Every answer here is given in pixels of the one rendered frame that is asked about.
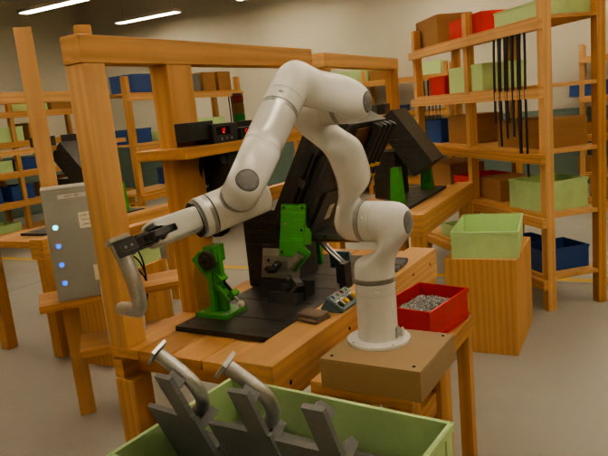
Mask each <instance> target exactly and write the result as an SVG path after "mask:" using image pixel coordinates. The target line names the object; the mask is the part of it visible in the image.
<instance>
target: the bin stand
mask: <svg viewBox="0 0 608 456"><path fill-rule="evenodd" d="M472 330H473V316H472V315H469V318H467V319H466V320H465V321H463V322H462V323H461V324H460V325H459V326H458V327H456V328H455V329H453V330H452V331H450V332H449V334H454V340H455V352H456V351H457V363H458V380H459V398H460V416H461V449H462V456H478V448H477V429H476V409H475V390H474V371H473V351H472ZM447 384H448V400H449V416H450V422H453V417H452V400H451V368H450V367H449V369H448V370H447ZM452 449H453V456H455V450H454V434H453V433H452Z"/></svg>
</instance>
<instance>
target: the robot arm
mask: <svg viewBox="0 0 608 456"><path fill-rule="evenodd" d="M372 101H373V100H372V97H371V94H370V92H369V90H368V89H367V88H366V87H365V86H364V85H363V84H362V83H360V82H359V81H356V80H355V79H352V78H350V77H347V76H345V75H341V74H337V73H333V72H328V71H322V70H319V69H317V68H314V67H312V66H310V65H309V64H307V63H305V62H302V61H296V60H295V61H289V62H286V63H284V64H283V65H282V66H281V67H280V68H279V69H278V71H277V72H276V74H275V75H274V77H273V79H272V81H271V84H270V86H269V88H268V89H267V91H266V93H265V95H264V97H263V99H262V101H261V104H260V106H259V108H258V109H257V111H256V114H255V116H254V118H253V120H252V123H251V125H250V126H249V128H248V130H247V133H246V135H245V137H244V139H243V142H242V145H241V147H240V150H239V152H238V154H237V156H236V158H235V160H234V162H233V165H232V168H231V170H230V172H229V174H228V176H227V178H226V180H225V182H224V184H223V185H222V186H221V187H220V188H218V189H215V190H213V191H211V192H209V193H206V194H204V195H199V196H197V197H195V198H193V199H191V200H190V202H189V203H187V204H186V205H185V209H183V210H180V211H177V212H174V213H171V214H168V215H165V216H163V217H160V218H157V219H155V220H152V221H150V222H148V223H146V224H145V225H144V226H143V227H142V230H141V231H142V232H143V231H144V232H143V233H140V234H137V235H135V236H133V235H132V236H129V237H128V238H125V239H123V240H120V241H118V242H114V243H113V246H114V248H115V250H116V253H117V255H118V257H119V258H120V259H122V258H124V257H126V256H129V255H130V254H132V255H133V254H136V252H139V251H141V250H144V249H146V248H148V247H149V248H150V249H156V248H158V247H161V246H164V245H167V244H169V243H172V242H176V241H179V240H181V239H184V238H185V237H188V236H190V235H192V234H195V233H196V234H197V235H198V236H199V237H209V236H211V235H213V234H216V233H218V232H221V231H223V230H226V229H228V228H230V227H233V226H235V225H236V224H239V223H242V222H245V221H247V220H249V219H252V218H253V217H256V216H258V215H260V214H264V213H266V212H269V211H270V209H271V207H272V197H271V191H270V189H269V187H268V186H267V184H268V182H269V180H270V178H271V175H272V173H273V171H274V169H275V167H276V165H277V164H278V162H279V159H280V153H281V151H282V149H283V148H284V146H285V144H286V142H287V140H288V138H289V136H290V132H291V131H292V129H293V127H294V126H295V128H296V129H297V130H298V132H299V133H300V134H301V135H302V136H304V137H305V138H306V139H308V140H309V141H311V142H312V143H313V144H314V145H316V146H317V147H318V148H320V149H321V150H322V151H323V153H324V154H325V155H326V156H327V158H328V161H329V163H330V165H331V167H332V170H333V172H334V175H335V178H336V180H337V190H338V199H337V208H336V212H335V217H334V225H335V228H336V231H337V233H338V234H339V235H340V236H341V237H342V238H344V239H346V240H349V241H355V242H377V248H376V250H375V251H374V252H371V253H368V254H366V255H364V256H362V257H360V258H359V259H357V260H356V263H355V268H354V273H355V287H356V313H357V325H358V330H356V331H354V332H352V333H351V334H349V335H348V337H347V343H348V344H349V345H350V346H351V347H353V348H356V349H359V350H364V351H388V350H393V349H397V348H400V347H403V346H405V345H407V344H408V343H409V342H410V340H411V336H410V334H409V332H407V331H406V330H404V327H401V328H400V326H398V319H397V304H396V288H395V273H394V264H395V258H396V255H397V253H398V252H399V250H400V249H401V247H402V246H403V244H404V243H405V241H406V240H407V239H408V237H409V236H410V234H411V232H412V230H413V216H412V213H411V211H410V209H409V208H408V207H407V206H406V205H405V204H402V203H399V202H395V201H363V200H361V199H360V198H359V196H360V195H361V194H362V193H363V192H364V191H365V190H366V188H367V186H368V184H369V182H370V178H371V172H370V166H369V163H368V160H367V157H366V152H365V150H364V148H363V146H362V144H361V143H360V141H359V140H358V139H357V138H356V137H354V136H353V135H351V134H350V133H348V132H346V131H345V130H344V129H342V128H341V127H339V126H338V125H339V124H350V123H355V122H358V121H360V120H362V119H364V118H365V117H366V116H367V115H368V114H369V112H370V110H371V108H372Z"/></svg>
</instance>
